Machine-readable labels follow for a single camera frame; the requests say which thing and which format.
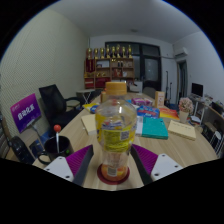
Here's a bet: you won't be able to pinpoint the blue and red book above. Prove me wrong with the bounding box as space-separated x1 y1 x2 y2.
136 105 161 119

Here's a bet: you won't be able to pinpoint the orange book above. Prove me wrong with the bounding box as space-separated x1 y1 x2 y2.
158 106 181 121

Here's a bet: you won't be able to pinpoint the wooden wall desk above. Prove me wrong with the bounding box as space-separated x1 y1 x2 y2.
189 94 224 158

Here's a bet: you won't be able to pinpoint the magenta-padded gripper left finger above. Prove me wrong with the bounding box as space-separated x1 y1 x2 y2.
43 144 95 187

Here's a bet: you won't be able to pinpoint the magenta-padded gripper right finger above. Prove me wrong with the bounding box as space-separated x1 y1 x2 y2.
129 143 184 186

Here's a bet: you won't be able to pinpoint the grey striped office chair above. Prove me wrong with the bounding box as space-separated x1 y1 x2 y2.
0 116 34 165

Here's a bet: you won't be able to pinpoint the teal book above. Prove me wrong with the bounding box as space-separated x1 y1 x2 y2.
141 116 169 140

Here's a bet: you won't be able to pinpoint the small white folding table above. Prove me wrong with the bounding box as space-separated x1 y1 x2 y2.
75 89 96 103

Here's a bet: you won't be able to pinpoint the black computer monitor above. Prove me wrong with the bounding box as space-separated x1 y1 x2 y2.
191 82 204 98

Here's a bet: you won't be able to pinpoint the grey upholstered chair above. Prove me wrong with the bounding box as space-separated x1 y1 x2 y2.
142 86 157 99

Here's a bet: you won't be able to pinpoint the pink flowers in white pot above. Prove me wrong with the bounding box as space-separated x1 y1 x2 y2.
178 97 195 124

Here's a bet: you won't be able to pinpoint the clear yellow-labelled drink bottle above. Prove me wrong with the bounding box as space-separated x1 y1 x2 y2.
94 81 138 183

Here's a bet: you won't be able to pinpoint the tan envelope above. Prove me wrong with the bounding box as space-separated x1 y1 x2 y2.
167 119 197 141

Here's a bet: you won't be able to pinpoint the black office chair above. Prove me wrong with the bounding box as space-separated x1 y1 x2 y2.
38 84 83 129

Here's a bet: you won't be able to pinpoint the black framed glass door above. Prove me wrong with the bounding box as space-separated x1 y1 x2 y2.
104 41 163 92

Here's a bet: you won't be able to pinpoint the black mug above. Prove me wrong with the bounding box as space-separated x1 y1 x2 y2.
37 135 74 165

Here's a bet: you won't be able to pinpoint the purple sign on stand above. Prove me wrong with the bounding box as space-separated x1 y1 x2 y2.
9 93 46 153

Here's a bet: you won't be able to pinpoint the tan upright carton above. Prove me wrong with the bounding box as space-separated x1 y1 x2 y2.
154 90 166 108

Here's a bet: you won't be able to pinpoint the red-tipped stirring stick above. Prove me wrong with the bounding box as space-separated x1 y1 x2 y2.
53 124 63 155

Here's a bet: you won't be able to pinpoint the white printed booklet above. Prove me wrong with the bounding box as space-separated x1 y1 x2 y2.
134 114 145 136

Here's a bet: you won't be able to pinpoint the tan notebook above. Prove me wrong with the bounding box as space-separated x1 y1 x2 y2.
80 113 98 136

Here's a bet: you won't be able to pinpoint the wooden shelf unit with trophies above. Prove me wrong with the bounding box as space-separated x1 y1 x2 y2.
83 44 136 90

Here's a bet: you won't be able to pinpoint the white round stool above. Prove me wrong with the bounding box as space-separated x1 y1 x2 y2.
209 129 224 154

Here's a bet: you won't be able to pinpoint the pink box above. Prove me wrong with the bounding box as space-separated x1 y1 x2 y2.
130 97 154 107

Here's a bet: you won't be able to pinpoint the black tripod stand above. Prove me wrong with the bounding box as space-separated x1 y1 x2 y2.
165 69 173 101

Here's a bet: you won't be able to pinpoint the white wall air conditioner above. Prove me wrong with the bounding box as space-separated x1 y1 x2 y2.
173 46 189 58

